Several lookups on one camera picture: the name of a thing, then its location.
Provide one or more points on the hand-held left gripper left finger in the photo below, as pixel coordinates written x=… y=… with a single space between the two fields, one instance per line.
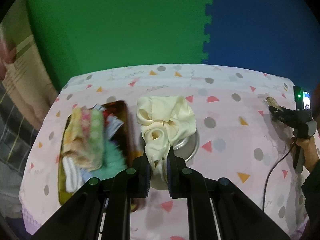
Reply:
x=147 y=180

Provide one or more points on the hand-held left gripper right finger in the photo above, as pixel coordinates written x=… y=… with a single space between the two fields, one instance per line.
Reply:
x=169 y=180

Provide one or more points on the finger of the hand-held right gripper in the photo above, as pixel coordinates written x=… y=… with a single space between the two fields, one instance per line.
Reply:
x=276 y=113

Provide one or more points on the small tan cloth piece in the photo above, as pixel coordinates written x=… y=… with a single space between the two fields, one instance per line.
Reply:
x=270 y=102

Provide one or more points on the mint green fluffy cloth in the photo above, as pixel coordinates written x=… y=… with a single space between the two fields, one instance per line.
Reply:
x=112 y=160

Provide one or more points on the stainless steel bowl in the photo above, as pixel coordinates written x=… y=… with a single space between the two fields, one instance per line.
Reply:
x=190 y=145

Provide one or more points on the gold metal tin box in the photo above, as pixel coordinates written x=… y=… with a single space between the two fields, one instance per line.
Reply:
x=127 y=140

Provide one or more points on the cream satin scrunchie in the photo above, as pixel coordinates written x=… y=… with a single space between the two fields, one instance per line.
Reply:
x=162 y=120

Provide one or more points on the white printed cloth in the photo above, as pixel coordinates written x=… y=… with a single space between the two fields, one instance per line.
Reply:
x=116 y=127

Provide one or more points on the beige cloth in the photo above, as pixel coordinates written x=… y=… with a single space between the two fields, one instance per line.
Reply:
x=85 y=135

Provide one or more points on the person's right forearm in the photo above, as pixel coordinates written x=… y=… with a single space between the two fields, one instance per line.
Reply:
x=312 y=195

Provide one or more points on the person's right hand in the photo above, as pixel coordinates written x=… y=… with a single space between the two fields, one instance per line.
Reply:
x=311 y=152

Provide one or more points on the pink patterned tablecloth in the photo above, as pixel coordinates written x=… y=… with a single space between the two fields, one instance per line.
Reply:
x=225 y=130

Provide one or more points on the blue foam mat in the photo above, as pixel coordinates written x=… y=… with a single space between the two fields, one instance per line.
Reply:
x=262 y=30

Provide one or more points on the grey plaid cloth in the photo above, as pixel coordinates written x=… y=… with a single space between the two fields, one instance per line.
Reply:
x=12 y=142

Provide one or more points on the green foam mat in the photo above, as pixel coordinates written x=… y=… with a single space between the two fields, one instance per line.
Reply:
x=112 y=25

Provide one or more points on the wall poster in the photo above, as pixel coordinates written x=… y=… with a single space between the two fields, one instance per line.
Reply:
x=22 y=80

